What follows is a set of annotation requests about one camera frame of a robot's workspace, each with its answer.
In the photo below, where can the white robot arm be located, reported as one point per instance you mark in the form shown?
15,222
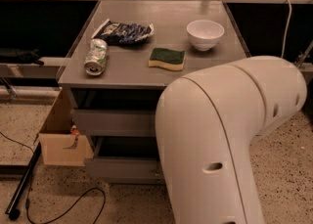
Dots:
205,123

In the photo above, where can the grey wooden drawer cabinet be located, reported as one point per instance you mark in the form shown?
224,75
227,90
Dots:
128,83

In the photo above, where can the grey upper drawer with knob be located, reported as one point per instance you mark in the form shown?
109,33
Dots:
115,123

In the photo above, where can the green and yellow sponge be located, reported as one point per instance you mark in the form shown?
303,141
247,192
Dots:
167,59

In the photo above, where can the crushed silver soda can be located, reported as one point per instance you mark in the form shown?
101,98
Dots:
97,57

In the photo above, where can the blue crumpled chip bag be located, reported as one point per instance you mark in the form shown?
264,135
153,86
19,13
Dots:
118,33

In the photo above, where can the white ceramic bowl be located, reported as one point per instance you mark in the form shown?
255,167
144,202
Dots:
204,34

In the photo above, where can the cardboard box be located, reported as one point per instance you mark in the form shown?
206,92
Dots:
61,142

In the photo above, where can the black object on left shelf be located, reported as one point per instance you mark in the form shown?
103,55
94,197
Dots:
19,56

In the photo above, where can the black bar on floor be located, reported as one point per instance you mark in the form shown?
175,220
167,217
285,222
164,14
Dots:
25,172

